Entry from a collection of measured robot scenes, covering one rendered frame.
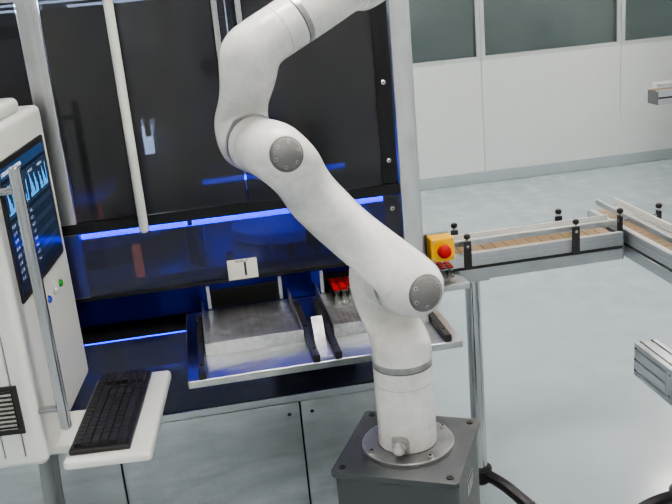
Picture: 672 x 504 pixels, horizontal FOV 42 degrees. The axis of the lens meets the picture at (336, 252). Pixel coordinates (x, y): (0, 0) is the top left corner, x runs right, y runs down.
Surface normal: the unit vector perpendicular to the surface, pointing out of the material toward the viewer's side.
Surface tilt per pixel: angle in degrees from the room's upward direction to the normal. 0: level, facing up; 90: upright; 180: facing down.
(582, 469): 0
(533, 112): 90
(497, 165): 90
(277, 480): 90
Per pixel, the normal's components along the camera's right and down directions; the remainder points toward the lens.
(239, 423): 0.17, 0.29
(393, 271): 0.08, -0.05
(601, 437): -0.09, -0.95
